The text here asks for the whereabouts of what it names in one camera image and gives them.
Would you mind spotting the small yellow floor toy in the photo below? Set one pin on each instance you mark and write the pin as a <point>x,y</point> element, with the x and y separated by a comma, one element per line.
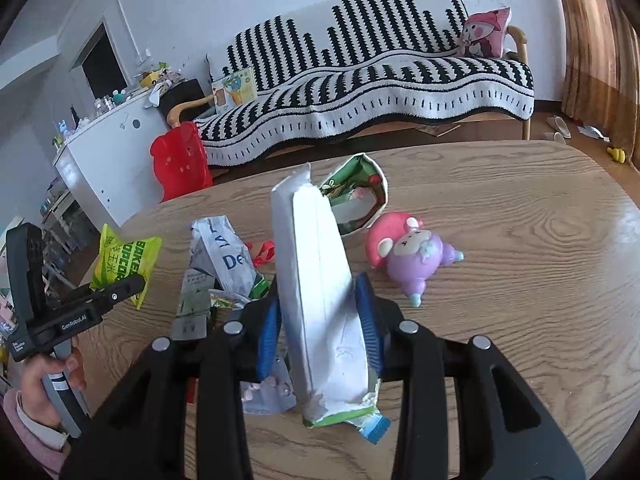
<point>617,154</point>

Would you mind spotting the wooden sofa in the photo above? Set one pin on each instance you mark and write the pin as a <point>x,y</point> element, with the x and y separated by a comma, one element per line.
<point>520,35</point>

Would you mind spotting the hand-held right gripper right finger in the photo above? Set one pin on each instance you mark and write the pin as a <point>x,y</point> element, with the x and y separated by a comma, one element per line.
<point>367,320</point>

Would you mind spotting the silver crumpled wrapper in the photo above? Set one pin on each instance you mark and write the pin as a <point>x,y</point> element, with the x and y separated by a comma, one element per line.
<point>270,395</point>

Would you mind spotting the teal blue packet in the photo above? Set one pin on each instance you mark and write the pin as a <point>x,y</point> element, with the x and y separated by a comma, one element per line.
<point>372,425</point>

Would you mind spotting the cluttered storage shelf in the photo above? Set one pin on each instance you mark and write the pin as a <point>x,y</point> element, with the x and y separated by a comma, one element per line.
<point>65,230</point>

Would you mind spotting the white carton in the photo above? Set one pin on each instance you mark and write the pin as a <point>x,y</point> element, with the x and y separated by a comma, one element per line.
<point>320,285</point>

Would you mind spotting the red twisted wrapper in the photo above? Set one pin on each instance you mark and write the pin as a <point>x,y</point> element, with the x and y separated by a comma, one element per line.
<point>262,255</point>

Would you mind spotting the pink cartoon cushion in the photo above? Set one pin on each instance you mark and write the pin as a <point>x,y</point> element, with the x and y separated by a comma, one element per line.
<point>484,34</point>

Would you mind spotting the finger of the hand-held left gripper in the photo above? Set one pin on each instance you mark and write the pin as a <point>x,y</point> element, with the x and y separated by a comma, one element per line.
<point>117,294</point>

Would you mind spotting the open green snack bag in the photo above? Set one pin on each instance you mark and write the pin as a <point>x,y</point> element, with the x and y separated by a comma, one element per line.
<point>357,195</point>

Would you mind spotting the black white patterned blanket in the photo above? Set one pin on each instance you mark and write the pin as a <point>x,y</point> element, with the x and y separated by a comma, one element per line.
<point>380,75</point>

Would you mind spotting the black box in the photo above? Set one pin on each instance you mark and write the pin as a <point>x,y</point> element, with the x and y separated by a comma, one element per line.
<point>182,92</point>

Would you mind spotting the green yellow popcorn bag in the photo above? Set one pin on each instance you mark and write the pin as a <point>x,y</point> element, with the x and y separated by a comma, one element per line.
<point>125,255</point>

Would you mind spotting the white cabinet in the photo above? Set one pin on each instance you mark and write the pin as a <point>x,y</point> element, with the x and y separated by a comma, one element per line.
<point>115,160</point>

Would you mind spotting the pale green flattened carton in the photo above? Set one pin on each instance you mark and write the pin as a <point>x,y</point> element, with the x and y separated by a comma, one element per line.
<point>192,305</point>

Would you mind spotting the colourful picture book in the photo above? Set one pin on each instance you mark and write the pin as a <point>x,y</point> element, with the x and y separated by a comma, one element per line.
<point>234,90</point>

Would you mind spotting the brown striped curtain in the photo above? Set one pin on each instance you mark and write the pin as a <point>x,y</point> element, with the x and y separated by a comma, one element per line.
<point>595,60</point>

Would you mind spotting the person's left hand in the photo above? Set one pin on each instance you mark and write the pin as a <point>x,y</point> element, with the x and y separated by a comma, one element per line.
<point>37,385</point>

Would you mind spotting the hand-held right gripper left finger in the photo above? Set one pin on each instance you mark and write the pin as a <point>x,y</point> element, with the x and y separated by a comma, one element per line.
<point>267,330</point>

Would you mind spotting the person's left forearm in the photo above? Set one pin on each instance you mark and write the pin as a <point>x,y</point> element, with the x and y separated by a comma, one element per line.
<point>30,440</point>

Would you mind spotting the pink purple plush toy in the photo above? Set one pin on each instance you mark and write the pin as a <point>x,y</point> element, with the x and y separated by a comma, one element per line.
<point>415,255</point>

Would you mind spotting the red plastic chair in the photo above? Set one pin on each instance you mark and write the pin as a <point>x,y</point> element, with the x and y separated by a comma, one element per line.
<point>180,160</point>

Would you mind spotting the white blue bag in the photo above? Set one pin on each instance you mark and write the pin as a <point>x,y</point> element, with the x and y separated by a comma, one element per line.
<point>225,255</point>

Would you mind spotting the white slipper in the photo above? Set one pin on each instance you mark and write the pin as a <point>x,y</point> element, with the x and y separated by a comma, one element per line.
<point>560,125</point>
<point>555,138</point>

